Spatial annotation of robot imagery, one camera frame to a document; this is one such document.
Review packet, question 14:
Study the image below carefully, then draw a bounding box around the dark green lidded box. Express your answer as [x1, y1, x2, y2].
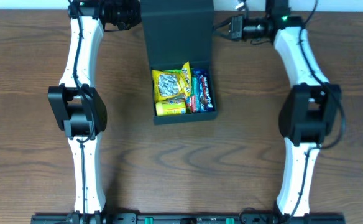
[140, 0, 218, 125]

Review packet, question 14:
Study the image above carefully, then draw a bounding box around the green red chocolate bar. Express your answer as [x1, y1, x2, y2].
[190, 76, 200, 113]

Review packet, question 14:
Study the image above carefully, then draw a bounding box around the blue Oreo cookie pack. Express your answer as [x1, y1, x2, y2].
[210, 93, 216, 111]

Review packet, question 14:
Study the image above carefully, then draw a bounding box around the purple Dairy Milk bar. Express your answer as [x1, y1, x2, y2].
[193, 68, 214, 113]

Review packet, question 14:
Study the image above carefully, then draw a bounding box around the yellow Hacks candy bag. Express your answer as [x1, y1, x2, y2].
[152, 62, 192, 102]

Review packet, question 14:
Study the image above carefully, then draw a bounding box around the yellow plastic candy jar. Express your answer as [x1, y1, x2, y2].
[155, 99, 186, 116]

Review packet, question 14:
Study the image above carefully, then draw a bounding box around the green Haribo gummy bag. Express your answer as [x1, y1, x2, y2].
[171, 68, 192, 114]

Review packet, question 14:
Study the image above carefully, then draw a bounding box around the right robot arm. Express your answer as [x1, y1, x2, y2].
[213, 1, 346, 223]

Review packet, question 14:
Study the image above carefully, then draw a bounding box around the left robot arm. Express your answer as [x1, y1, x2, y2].
[48, 0, 142, 223]

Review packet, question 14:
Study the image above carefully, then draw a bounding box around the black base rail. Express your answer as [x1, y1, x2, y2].
[30, 213, 346, 224]

